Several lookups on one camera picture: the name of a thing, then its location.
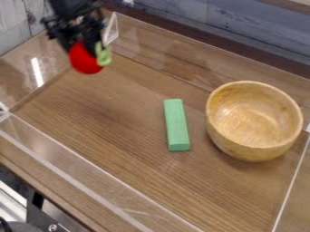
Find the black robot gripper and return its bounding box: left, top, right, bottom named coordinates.
left=42, top=0, right=106, bottom=56

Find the wooden bowl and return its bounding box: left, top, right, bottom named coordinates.
left=206, top=81, right=303, bottom=162

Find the black cable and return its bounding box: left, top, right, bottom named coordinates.
left=0, top=217, right=13, bottom=232

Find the green rectangular block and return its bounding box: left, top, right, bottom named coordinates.
left=163, top=99, right=191, bottom=151

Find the black table leg bracket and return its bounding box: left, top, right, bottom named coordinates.
left=27, top=190, right=71, bottom=232

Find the red plush strawberry toy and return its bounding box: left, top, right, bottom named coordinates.
left=68, top=41, right=112, bottom=74

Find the clear acrylic corner bracket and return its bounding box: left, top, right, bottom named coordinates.
left=100, top=13, right=119, bottom=46

